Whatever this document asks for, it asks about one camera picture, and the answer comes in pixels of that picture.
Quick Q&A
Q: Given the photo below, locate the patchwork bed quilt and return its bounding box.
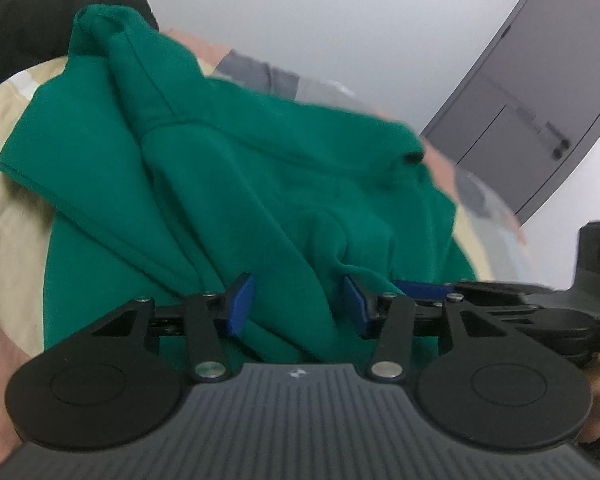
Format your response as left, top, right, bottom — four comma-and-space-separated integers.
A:
0, 29, 533, 463

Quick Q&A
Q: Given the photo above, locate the green hoodie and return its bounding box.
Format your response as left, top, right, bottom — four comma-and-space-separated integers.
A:
0, 6, 474, 365

